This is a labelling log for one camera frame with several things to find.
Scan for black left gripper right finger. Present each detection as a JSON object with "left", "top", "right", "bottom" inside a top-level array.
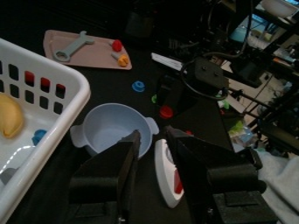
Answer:
[{"left": 162, "top": 125, "right": 280, "bottom": 224}]

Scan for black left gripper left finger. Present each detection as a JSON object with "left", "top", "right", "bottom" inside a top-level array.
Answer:
[{"left": 62, "top": 129, "right": 142, "bottom": 224}]

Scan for red toy nut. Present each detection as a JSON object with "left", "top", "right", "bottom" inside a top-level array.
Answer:
[{"left": 158, "top": 105, "right": 174, "bottom": 120}]

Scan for blue toy nut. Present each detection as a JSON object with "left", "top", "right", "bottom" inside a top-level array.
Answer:
[{"left": 130, "top": 80, "right": 145, "bottom": 93}]

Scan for light blue toy bowl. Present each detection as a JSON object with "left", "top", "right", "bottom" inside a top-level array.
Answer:
[{"left": 69, "top": 102, "right": 160, "bottom": 160}]

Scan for white bowl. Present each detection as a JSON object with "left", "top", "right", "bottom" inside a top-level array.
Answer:
[{"left": 258, "top": 0, "right": 299, "bottom": 18}]

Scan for white label strip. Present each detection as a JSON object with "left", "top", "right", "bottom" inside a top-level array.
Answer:
[{"left": 150, "top": 52, "right": 184, "bottom": 72}]

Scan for white and red toy iron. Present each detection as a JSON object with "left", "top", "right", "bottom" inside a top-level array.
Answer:
[{"left": 153, "top": 138, "right": 184, "bottom": 209}]

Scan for white cloth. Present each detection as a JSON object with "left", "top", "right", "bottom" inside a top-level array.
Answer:
[{"left": 254, "top": 148, "right": 299, "bottom": 224}]

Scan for orange toy bolt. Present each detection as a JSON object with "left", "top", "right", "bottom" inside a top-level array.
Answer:
[{"left": 110, "top": 52, "right": 130, "bottom": 68}]

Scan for red toy bolt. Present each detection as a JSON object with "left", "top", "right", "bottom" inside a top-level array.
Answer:
[{"left": 108, "top": 38, "right": 124, "bottom": 53}]

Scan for blue toy piece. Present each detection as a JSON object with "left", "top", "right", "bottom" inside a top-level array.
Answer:
[{"left": 30, "top": 129, "right": 48, "bottom": 146}]

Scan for pink plastic tray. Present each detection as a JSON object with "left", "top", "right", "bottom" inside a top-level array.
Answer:
[{"left": 41, "top": 29, "right": 133, "bottom": 71}]

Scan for white plastic basket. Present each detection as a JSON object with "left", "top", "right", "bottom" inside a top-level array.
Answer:
[{"left": 0, "top": 38, "right": 92, "bottom": 224}]

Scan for grey toy wrench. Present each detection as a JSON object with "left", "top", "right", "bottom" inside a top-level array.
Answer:
[{"left": 52, "top": 30, "right": 96, "bottom": 63}]

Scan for yellow toy food piece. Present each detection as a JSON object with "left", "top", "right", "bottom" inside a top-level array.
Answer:
[{"left": 0, "top": 93, "right": 25, "bottom": 139}]

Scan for red toy block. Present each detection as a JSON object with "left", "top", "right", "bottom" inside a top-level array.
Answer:
[{"left": 22, "top": 70, "right": 66, "bottom": 92}]

